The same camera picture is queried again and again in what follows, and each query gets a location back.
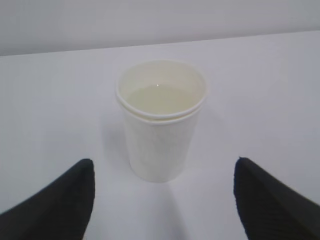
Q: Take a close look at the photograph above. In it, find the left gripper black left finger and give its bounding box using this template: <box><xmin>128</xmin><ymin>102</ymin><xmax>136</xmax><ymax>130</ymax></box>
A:
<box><xmin>0</xmin><ymin>159</ymin><xmax>95</xmax><ymax>240</ymax></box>

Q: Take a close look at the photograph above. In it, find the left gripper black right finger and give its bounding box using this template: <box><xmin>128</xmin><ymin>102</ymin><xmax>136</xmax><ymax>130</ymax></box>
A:
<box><xmin>233</xmin><ymin>157</ymin><xmax>320</xmax><ymax>240</ymax></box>

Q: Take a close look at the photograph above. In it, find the white paper cup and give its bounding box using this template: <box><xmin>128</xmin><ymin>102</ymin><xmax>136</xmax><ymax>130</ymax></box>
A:
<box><xmin>115</xmin><ymin>60</ymin><xmax>208</xmax><ymax>183</ymax></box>

